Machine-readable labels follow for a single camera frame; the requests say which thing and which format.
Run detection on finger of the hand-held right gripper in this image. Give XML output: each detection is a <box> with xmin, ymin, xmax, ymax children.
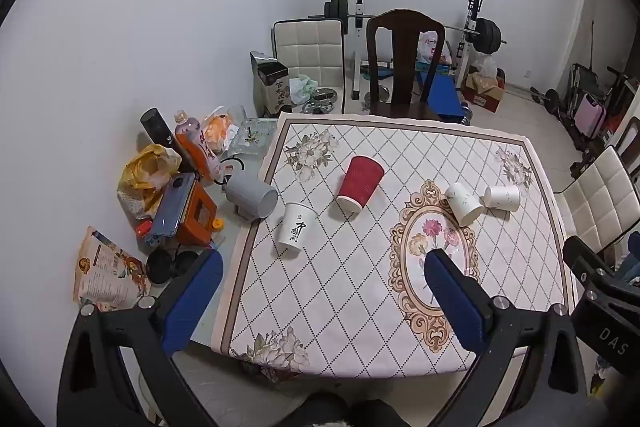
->
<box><xmin>562</xmin><ymin>235</ymin><xmax>622</xmax><ymax>289</ymax></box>

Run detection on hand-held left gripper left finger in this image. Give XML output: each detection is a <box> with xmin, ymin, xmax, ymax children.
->
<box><xmin>56</xmin><ymin>249</ymin><xmax>226</xmax><ymax>427</ymax></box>

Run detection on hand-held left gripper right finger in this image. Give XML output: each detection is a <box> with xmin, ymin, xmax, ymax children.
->
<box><xmin>424</xmin><ymin>249</ymin><xmax>592</xmax><ymax>427</ymax></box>

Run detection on white marbled paper cup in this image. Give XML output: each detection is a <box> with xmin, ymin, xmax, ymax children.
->
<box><xmin>445</xmin><ymin>182</ymin><xmax>485</xmax><ymax>227</ymax></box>
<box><xmin>483</xmin><ymin>185</ymin><xmax>521</xmax><ymax>212</ymax></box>

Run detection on white cup with black print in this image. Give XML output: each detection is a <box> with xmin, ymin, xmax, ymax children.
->
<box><xmin>277</xmin><ymin>202</ymin><xmax>318</xmax><ymax>254</ymax></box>

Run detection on red paper cup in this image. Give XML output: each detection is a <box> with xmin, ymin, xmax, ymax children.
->
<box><xmin>336</xmin><ymin>155</ymin><xmax>385</xmax><ymax>214</ymax></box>

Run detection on black headphones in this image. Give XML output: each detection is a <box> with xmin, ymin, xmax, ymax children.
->
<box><xmin>146</xmin><ymin>246</ymin><xmax>199</xmax><ymax>286</ymax></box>

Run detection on white padded chair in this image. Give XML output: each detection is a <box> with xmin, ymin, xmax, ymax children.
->
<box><xmin>271</xmin><ymin>18</ymin><xmax>347</xmax><ymax>114</ymax></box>
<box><xmin>552</xmin><ymin>146</ymin><xmax>640</xmax><ymax>254</ymax></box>

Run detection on orange box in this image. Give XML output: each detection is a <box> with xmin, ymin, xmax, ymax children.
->
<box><xmin>174</xmin><ymin>181</ymin><xmax>219</xmax><ymax>246</ymax></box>

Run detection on printed snack packet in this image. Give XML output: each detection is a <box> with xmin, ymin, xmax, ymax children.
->
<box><xmin>72</xmin><ymin>225</ymin><xmax>152</xmax><ymax>312</ymax></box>

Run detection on blue phone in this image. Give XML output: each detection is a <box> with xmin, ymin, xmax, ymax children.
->
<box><xmin>149</xmin><ymin>174</ymin><xmax>194</xmax><ymax>238</ymax></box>

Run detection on floral diamond pattern tablecloth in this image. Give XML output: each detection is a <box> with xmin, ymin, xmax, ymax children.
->
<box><xmin>210</xmin><ymin>111</ymin><xmax>581</xmax><ymax>380</ymax></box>

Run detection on grey mug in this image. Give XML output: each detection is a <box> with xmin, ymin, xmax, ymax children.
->
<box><xmin>222</xmin><ymin>169</ymin><xmax>279</xmax><ymax>222</ymax></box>

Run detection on yellow plastic bag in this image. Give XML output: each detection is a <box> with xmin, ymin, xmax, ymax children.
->
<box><xmin>117</xmin><ymin>144</ymin><xmax>182</xmax><ymax>219</ymax></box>

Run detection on pink suitcase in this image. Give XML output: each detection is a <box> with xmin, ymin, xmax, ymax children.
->
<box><xmin>574</xmin><ymin>94</ymin><xmax>607</xmax><ymax>140</ymax></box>

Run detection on person's legs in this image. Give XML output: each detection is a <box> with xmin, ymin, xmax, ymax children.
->
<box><xmin>299</xmin><ymin>394</ymin><xmax>417</xmax><ymax>427</ymax></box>

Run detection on orange drink bottle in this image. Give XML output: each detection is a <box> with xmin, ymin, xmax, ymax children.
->
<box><xmin>173</xmin><ymin>110</ymin><xmax>224</xmax><ymax>180</ymax></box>

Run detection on black dumbbell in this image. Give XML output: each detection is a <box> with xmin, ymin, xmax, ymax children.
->
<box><xmin>529</xmin><ymin>87</ymin><xmax>562</xmax><ymax>114</ymax></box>

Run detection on black cylinder bottle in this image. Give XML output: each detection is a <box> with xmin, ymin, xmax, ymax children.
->
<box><xmin>139</xmin><ymin>107</ymin><xmax>184</xmax><ymax>158</ymax></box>

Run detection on orange snack packet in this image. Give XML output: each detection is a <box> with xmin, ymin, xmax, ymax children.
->
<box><xmin>202</xmin><ymin>106</ymin><xmax>239</xmax><ymax>156</ymax></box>

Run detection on dark folded cart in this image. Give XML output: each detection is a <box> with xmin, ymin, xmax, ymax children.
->
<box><xmin>564</xmin><ymin>62</ymin><xmax>609</xmax><ymax>124</ymax></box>

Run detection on glass ashtray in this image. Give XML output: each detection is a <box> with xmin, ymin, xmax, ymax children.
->
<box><xmin>227</xmin><ymin>117</ymin><xmax>279</xmax><ymax>158</ymax></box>

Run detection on cardboard box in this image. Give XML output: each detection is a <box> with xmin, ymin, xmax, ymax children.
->
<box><xmin>461</xmin><ymin>74</ymin><xmax>506</xmax><ymax>114</ymax></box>

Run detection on blue weight bench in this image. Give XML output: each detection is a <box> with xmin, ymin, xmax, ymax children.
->
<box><xmin>419</xmin><ymin>69</ymin><xmax>464</xmax><ymax>122</ymax></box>

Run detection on clear plastic bag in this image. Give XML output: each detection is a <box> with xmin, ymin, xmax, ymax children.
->
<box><xmin>474</xmin><ymin>54</ymin><xmax>499</xmax><ymax>80</ymax></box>

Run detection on dark printed box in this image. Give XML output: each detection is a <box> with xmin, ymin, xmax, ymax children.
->
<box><xmin>249</xmin><ymin>51</ymin><xmax>291</xmax><ymax>118</ymax></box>

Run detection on white green plastic bag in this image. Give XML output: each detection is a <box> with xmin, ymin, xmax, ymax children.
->
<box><xmin>289</xmin><ymin>74</ymin><xmax>321</xmax><ymax>106</ymax></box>

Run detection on barbell with black plates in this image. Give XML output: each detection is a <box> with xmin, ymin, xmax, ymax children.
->
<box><xmin>307</xmin><ymin>0</ymin><xmax>508</xmax><ymax>56</ymax></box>

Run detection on dark wooden chair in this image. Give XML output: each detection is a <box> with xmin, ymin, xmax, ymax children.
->
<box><xmin>365</xmin><ymin>9</ymin><xmax>467</xmax><ymax>124</ymax></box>

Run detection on white red plastic bag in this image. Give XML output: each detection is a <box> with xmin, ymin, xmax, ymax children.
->
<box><xmin>417</xmin><ymin>30</ymin><xmax>446</xmax><ymax>66</ymax></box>

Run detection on white barbell rack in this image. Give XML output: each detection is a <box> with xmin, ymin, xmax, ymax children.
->
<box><xmin>346</xmin><ymin>0</ymin><xmax>487</xmax><ymax>102</ymax></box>

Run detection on black cable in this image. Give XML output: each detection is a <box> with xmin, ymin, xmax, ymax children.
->
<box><xmin>219</xmin><ymin>156</ymin><xmax>246</xmax><ymax>181</ymax></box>

